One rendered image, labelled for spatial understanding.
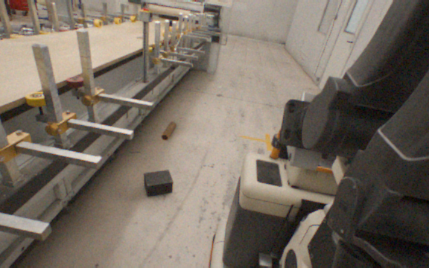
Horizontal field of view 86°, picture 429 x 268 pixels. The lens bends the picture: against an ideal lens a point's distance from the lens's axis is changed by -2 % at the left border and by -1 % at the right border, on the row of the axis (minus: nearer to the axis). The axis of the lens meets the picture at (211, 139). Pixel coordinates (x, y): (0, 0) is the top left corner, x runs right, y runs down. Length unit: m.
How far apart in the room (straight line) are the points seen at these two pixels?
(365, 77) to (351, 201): 0.13
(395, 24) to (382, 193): 0.16
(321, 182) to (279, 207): 0.17
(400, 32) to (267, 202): 0.70
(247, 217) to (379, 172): 0.75
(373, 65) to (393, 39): 0.03
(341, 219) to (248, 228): 0.76
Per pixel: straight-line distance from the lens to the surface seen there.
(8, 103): 1.20
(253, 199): 0.88
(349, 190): 0.25
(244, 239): 1.05
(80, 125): 1.15
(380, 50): 0.30
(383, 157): 0.23
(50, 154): 0.93
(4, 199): 1.03
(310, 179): 0.90
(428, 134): 0.22
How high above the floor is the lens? 1.36
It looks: 31 degrees down
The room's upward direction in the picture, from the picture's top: 10 degrees clockwise
